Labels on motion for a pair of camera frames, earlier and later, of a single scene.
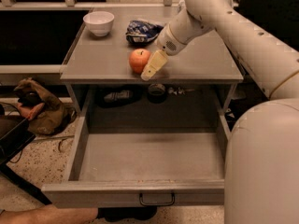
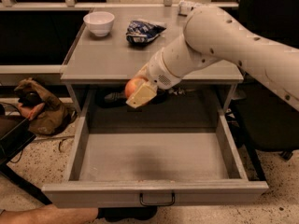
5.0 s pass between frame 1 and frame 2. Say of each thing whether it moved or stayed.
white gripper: moved
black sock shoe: stayed
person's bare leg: stayed
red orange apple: moved
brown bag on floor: stayed
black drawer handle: stayed
